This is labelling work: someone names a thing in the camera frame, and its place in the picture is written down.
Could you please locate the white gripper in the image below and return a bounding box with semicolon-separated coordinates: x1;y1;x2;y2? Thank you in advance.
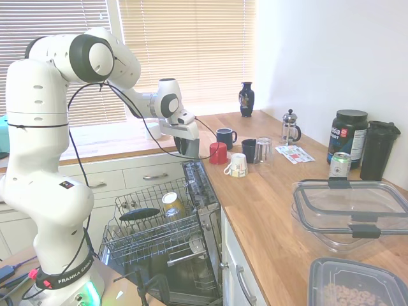
158;119;201;156

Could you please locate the gray ceramic mug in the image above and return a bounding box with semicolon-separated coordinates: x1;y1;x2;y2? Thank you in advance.
182;138;201;159

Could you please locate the red mug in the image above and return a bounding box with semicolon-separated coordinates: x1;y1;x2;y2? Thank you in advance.
208;142;232;166

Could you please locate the navy blue mug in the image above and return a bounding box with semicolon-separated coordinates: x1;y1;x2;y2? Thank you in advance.
215;127;238;145

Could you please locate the dark navy mug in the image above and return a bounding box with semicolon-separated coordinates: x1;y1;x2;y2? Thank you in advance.
241;138;258;164

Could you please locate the white cup in dishwasher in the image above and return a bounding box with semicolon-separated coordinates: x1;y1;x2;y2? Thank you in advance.
188;235;207;256

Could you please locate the small white cup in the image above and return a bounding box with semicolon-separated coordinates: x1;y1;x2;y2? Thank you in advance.
145;122;163;141

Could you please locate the white patterned cup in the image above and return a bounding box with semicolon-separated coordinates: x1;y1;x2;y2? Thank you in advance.
222;152;249;179

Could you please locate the dark blue painted vase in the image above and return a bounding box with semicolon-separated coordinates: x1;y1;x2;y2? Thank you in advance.
238;82;255;119

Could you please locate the clear tumbler glass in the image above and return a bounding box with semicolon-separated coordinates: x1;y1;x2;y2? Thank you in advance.
254;136;275;168

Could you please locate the beige window blind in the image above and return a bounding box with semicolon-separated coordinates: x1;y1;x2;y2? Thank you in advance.
118;0;258;117
0;0;128;125

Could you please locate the glass French press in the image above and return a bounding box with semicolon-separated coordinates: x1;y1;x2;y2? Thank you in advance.
280;108;302;145

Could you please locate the printed paper card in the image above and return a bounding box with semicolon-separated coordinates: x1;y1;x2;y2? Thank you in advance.
274;145;316;164

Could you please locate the clear lidded food container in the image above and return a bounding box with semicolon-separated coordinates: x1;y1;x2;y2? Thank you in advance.
290;178;408;254

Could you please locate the silver green drink can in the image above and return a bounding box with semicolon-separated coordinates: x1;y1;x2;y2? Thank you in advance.
328;152;352;181

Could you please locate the black protein powder tub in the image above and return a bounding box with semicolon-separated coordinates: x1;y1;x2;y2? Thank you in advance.
326;109;370;170

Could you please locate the gray-rimmed container with cereal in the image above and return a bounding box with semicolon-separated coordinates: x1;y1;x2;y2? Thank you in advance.
307;256;408;306

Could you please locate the black shaker bottle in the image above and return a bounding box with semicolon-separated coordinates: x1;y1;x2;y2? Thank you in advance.
360;120;402;182

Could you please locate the blue plug box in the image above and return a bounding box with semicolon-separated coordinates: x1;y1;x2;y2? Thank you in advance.
0;265;17;282

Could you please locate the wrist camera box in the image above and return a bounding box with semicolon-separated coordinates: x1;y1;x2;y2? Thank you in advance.
177;109;196;126

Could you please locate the black camera cable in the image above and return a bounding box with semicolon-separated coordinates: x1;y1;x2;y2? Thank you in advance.
65;81;221;278

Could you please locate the white drawer with handle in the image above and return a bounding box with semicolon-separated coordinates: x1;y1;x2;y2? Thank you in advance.
57;168;126;200
122;161;189;191

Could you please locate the upper wire dishwasher rack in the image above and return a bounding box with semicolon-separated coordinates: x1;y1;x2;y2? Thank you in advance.
113;177;205;224

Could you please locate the wire dishwasher rack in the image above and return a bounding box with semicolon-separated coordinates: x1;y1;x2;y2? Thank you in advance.
113;177;205;224
99;216;210;268

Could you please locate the lower wire dishwasher rack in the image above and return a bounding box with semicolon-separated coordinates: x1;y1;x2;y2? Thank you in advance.
99;216;210;268

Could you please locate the white cabinet door with handle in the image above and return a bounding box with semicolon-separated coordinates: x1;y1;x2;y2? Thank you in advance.
219;207;272;306

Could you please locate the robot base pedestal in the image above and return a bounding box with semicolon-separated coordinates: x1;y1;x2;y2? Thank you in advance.
22;261;106;306

